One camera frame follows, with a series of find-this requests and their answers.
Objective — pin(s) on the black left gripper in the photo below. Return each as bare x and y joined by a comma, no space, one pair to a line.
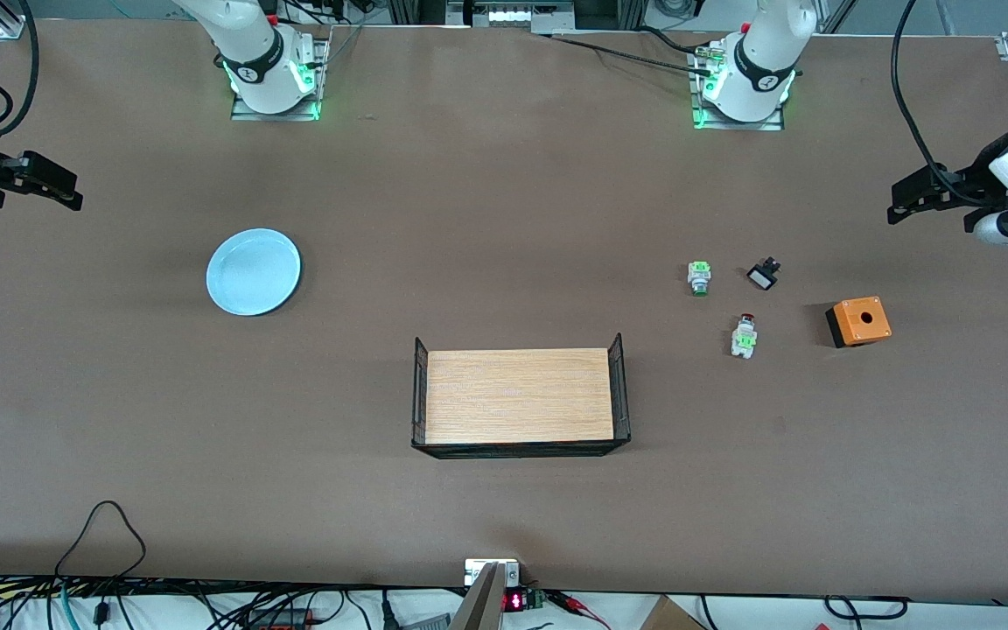
969,186

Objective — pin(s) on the light blue round plate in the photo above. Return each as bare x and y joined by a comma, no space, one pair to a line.
254,272

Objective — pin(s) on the red push button switch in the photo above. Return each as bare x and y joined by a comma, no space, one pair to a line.
743,339

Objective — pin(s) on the white power strip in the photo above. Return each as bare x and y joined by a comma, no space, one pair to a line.
504,16

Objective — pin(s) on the black power adapter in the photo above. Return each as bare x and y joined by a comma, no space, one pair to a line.
281,619

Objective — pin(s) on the brown cardboard piece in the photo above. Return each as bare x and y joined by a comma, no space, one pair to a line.
666,617

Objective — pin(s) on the red clip lead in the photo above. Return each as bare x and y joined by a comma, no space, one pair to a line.
570,600

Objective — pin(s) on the red digit display module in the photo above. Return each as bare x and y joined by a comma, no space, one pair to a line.
514,601

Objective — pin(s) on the orange button enclosure box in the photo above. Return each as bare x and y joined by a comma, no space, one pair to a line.
863,322

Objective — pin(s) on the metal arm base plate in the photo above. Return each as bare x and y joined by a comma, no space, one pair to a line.
771,126
238,112

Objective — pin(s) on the black rectangular switch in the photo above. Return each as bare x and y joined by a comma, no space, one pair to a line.
763,278

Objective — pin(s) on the green push button switch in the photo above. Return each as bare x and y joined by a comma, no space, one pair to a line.
699,276

